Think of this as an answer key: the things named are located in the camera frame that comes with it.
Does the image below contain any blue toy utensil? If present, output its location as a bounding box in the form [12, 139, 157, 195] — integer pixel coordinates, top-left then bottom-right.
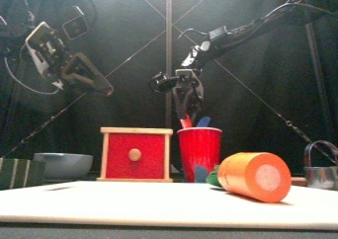
[195, 116, 212, 128]

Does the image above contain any red wooden drawer box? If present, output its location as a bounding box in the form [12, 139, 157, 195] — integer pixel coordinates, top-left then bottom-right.
[96, 126, 173, 183]

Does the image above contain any red toy knife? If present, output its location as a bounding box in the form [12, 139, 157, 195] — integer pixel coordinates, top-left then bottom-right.
[177, 114, 193, 129]

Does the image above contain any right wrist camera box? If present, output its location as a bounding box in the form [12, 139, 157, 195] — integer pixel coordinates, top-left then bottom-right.
[148, 72, 176, 94]

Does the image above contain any white cutting board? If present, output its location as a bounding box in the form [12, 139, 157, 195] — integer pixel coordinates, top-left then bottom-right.
[0, 180, 338, 231]

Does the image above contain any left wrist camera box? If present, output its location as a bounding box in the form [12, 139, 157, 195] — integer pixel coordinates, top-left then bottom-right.
[60, 5, 89, 40]

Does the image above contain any metal frame pole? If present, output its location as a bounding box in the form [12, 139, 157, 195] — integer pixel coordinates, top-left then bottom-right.
[304, 22, 331, 142]
[164, 0, 173, 128]

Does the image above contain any green striped box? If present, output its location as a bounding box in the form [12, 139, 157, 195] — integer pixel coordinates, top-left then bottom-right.
[0, 157, 46, 191]

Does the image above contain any red plastic cup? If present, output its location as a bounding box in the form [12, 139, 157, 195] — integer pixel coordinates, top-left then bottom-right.
[176, 126, 223, 184]

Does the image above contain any carrot piece with green leaves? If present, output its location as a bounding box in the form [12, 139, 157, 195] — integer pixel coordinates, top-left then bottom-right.
[204, 154, 233, 192]

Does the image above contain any orange carrot end piece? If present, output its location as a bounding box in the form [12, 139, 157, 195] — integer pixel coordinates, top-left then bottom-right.
[224, 151, 292, 203]

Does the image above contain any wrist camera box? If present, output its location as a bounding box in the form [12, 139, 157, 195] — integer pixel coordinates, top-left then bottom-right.
[148, 72, 176, 94]
[60, 5, 89, 40]

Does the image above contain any thin white cable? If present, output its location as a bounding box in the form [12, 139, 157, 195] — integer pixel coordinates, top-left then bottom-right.
[2, 56, 60, 96]

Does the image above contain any small blue toy piece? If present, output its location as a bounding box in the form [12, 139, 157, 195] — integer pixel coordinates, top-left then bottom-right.
[193, 164, 208, 184]

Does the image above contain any thin diagonal brace wire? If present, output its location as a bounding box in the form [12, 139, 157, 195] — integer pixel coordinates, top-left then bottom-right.
[127, 0, 338, 167]
[0, 0, 221, 159]

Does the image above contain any grey bowl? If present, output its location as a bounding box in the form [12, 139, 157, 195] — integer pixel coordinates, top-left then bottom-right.
[32, 152, 95, 181]

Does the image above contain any small metal bucket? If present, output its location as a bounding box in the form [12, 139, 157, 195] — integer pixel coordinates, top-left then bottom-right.
[302, 139, 338, 191]

